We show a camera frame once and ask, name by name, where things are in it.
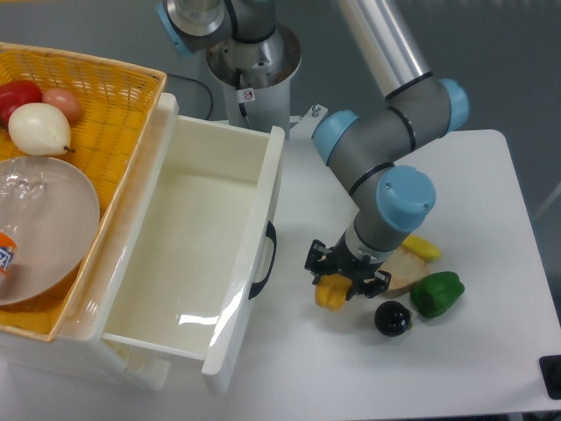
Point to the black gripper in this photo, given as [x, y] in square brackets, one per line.
[366, 279]

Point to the yellow pepper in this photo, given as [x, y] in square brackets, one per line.
[331, 291]

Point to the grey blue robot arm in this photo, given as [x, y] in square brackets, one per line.
[392, 200]

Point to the green pepper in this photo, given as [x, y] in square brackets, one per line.
[434, 294]

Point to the bread slice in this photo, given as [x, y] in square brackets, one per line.
[405, 268]

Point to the black round eggplant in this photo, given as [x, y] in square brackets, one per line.
[392, 319]

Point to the yellow banana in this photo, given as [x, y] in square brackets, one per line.
[422, 248]

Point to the white open drawer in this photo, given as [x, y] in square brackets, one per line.
[185, 290]

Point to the black object at table edge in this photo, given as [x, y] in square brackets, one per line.
[550, 366]

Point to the white drawer cabinet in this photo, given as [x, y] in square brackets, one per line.
[80, 347]

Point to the yellow wicker basket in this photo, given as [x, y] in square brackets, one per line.
[118, 99]

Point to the beige plate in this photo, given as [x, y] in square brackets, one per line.
[58, 233]

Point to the pink peach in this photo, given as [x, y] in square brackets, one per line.
[65, 101]

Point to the clear plastic bottle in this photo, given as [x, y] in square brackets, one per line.
[22, 185]

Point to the white pear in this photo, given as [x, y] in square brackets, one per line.
[40, 129]

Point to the red tomato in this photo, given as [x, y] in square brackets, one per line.
[15, 94]

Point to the black drawer handle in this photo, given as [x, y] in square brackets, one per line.
[267, 261]

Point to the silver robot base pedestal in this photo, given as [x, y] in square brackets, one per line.
[256, 83]

